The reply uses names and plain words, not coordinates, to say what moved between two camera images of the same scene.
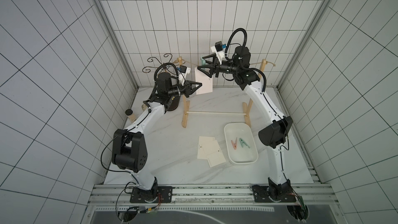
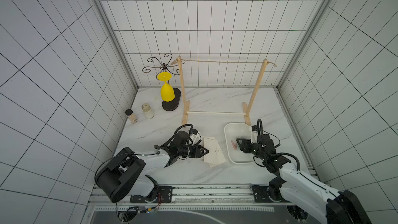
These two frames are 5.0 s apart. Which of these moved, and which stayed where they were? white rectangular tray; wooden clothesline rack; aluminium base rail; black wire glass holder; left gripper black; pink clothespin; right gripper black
Moved: left gripper black; right gripper black
Stayed: aluminium base rail; black wire glass holder; pink clothespin; wooden clothesline rack; white rectangular tray
